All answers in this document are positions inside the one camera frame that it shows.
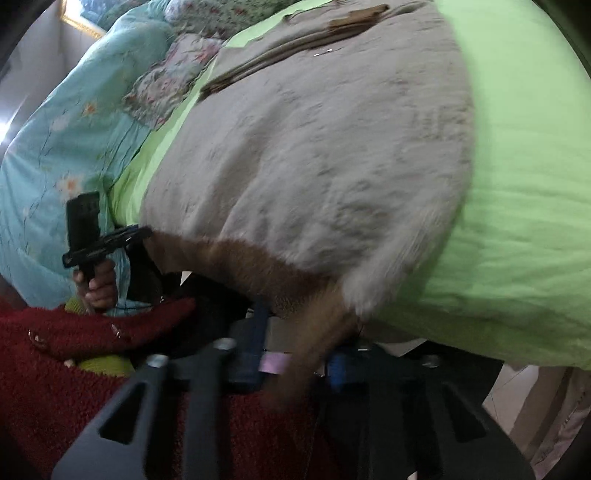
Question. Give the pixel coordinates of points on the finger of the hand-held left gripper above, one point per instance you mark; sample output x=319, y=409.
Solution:
x=124, y=237

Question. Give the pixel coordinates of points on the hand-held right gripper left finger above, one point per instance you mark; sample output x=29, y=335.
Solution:
x=247, y=360

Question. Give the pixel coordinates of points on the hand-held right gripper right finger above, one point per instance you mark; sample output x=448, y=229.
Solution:
x=336, y=369

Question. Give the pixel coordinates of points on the grey knitted sweater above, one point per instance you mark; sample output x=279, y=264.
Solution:
x=300, y=161

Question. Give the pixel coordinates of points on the person's left hand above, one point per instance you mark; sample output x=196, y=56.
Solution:
x=99, y=290

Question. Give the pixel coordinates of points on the light blue floral quilt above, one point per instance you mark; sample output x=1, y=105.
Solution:
x=60, y=138

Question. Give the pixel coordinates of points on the ruffled floral pillow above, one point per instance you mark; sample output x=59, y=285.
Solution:
x=171, y=78

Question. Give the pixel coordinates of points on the person's red fuzzy clothing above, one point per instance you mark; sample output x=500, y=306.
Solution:
x=55, y=406

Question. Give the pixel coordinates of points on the beige hanging cloth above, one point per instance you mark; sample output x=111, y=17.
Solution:
x=565, y=415

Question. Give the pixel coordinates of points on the white rose print quilt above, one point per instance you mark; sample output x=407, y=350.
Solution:
x=207, y=14

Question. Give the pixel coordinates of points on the lime green bed sheet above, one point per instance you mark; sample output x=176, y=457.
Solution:
x=531, y=184

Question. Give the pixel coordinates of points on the gold picture frame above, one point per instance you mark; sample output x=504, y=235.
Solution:
x=83, y=18

